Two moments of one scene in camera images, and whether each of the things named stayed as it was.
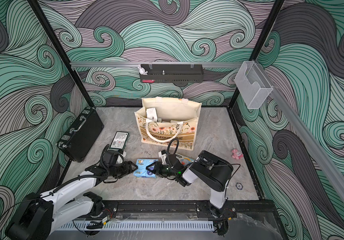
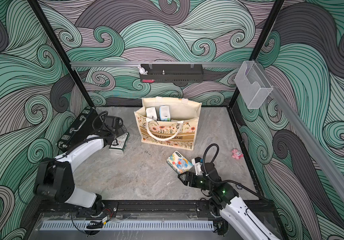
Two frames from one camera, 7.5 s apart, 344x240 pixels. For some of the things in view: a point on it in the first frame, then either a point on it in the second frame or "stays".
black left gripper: x=127 y=170 -> x=121 y=131
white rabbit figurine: x=142 y=70 stays
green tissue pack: x=120 y=141 stays
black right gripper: x=158 y=165 -> x=189 y=174
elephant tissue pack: x=152 y=114 stays
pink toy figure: x=236 y=154 stays
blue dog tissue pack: x=142 y=164 -> x=164 y=113
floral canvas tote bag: x=161 y=119 stays
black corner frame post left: x=60 y=49 stays
